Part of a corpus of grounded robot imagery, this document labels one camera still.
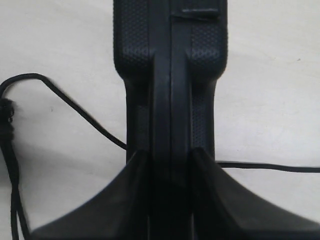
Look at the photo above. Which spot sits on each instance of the black plastic carrying case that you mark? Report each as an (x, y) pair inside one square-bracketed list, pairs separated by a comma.
[(170, 54)]

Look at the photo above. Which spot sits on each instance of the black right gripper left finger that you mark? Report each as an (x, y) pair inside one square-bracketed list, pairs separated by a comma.
[(118, 212)]

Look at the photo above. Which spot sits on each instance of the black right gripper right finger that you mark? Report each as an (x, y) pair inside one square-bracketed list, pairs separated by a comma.
[(223, 209)]

